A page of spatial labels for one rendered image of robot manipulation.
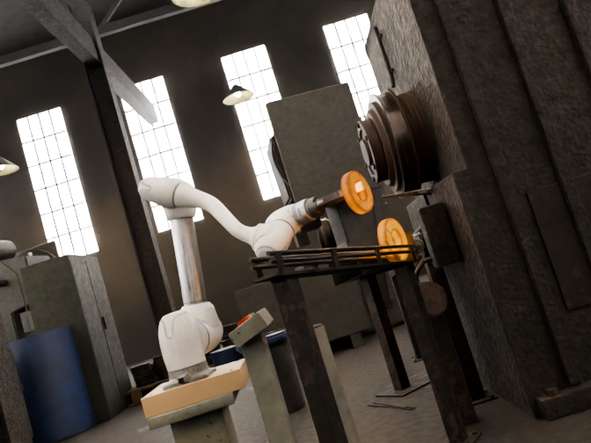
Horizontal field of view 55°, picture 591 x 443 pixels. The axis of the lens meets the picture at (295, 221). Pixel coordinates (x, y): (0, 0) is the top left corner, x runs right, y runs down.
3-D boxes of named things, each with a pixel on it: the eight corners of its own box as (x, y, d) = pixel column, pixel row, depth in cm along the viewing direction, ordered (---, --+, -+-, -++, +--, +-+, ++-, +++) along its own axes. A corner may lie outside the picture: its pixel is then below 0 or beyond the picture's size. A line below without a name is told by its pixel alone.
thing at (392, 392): (397, 382, 301) (355, 253, 308) (433, 381, 280) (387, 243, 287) (368, 396, 289) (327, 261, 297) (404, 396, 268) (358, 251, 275)
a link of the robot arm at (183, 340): (159, 375, 218) (144, 320, 220) (180, 366, 235) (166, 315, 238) (197, 365, 214) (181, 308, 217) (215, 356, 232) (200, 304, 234)
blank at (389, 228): (409, 269, 195) (400, 271, 197) (408, 231, 204) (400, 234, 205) (384, 247, 185) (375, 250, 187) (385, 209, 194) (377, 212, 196)
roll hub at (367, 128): (383, 185, 260) (364, 127, 263) (391, 173, 232) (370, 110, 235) (371, 188, 260) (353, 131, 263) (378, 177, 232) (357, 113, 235)
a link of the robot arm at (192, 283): (177, 360, 236) (198, 351, 257) (213, 355, 232) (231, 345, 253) (148, 180, 243) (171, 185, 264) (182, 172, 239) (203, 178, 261)
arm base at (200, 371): (158, 393, 210) (155, 378, 211) (175, 382, 232) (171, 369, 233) (206, 379, 210) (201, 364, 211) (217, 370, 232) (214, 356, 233)
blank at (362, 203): (366, 172, 209) (358, 176, 211) (343, 168, 196) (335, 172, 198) (378, 212, 205) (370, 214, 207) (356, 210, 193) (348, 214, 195)
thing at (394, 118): (407, 200, 269) (376, 108, 273) (427, 185, 222) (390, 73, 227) (394, 204, 269) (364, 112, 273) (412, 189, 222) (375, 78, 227)
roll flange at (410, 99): (427, 194, 269) (397, 102, 273) (451, 177, 222) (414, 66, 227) (407, 200, 269) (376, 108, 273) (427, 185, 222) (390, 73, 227)
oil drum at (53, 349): (108, 416, 514) (83, 321, 523) (82, 434, 455) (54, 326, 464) (46, 435, 514) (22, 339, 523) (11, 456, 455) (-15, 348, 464)
